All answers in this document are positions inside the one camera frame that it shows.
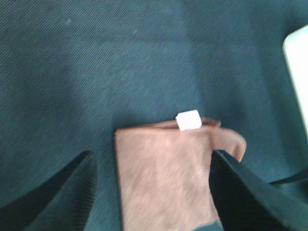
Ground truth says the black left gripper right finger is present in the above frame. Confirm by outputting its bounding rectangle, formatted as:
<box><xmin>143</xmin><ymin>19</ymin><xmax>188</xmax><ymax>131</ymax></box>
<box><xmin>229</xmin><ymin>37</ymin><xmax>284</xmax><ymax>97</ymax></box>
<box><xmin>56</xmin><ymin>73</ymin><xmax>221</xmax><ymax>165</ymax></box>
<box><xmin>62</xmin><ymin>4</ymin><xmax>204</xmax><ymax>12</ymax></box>
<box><xmin>209</xmin><ymin>150</ymin><xmax>308</xmax><ymax>231</ymax></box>

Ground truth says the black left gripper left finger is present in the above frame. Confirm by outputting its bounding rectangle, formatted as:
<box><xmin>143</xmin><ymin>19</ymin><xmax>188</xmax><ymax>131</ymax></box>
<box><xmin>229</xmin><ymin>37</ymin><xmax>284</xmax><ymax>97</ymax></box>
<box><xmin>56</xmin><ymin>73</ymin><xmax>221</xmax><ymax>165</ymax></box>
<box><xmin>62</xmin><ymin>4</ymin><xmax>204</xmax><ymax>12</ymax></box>
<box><xmin>0</xmin><ymin>151</ymin><xmax>97</xmax><ymax>231</ymax></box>

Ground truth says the brown microfibre towel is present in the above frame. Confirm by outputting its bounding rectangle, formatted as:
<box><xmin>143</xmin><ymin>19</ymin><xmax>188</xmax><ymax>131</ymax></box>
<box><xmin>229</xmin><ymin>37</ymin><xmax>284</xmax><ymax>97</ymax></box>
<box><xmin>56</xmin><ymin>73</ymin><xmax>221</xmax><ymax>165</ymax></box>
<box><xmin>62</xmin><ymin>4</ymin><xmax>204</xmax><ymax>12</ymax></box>
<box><xmin>115</xmin><ymin>118</ymin><xmax>246</xmax><ymax>231</ymax></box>

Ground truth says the white towel care label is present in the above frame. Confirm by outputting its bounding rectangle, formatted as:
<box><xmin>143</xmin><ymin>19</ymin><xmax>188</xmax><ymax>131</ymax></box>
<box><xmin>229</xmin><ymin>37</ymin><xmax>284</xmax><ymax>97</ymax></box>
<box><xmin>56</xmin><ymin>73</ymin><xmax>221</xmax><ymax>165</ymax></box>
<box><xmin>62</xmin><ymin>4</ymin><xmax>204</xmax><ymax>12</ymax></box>
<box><xmin>175</xmin><ymin>110</ymin><xmax>202</xmax><ymax>131</ymax></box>

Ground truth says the black cloth table cover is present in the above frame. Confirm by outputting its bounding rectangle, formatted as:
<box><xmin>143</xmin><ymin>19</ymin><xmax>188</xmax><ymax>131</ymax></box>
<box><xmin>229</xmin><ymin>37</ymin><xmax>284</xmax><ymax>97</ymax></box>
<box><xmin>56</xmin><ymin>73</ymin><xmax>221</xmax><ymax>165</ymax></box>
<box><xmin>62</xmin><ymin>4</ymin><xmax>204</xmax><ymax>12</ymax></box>
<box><xmin>0</xmin><ymin>0</ymin><xmax>308</xmax><ymax>231</ymax></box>

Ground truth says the white plastic basket right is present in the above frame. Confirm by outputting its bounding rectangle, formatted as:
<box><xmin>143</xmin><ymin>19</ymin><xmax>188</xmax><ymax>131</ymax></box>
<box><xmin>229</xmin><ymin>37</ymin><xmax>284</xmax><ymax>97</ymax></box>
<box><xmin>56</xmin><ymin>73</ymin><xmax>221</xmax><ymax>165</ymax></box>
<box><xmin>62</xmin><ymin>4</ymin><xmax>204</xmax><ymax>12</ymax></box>
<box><xmin>282</xmin><ymin>25</ymin><xmax>308</xmax><ymax>133</ymax></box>

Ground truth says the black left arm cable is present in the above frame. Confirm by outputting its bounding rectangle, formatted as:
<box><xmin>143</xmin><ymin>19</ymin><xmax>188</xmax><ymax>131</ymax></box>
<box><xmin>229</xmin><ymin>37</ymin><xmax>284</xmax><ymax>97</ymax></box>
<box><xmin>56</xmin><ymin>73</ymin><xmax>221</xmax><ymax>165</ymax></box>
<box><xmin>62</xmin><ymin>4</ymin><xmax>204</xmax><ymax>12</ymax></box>
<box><xmin>269</xmin><ymin>172</ymin><xmax>308</xmax><ymax>186</ymax></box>

